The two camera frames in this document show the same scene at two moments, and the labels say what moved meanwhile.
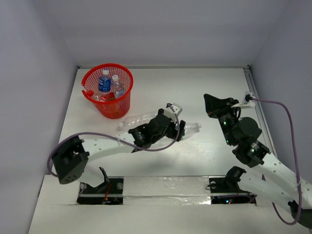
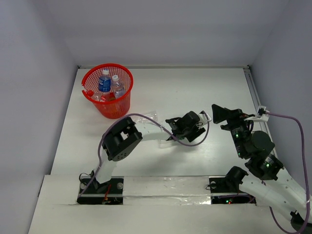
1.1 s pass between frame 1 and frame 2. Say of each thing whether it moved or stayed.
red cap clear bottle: stayed
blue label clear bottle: stayed
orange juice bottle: stayed
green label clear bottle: moved
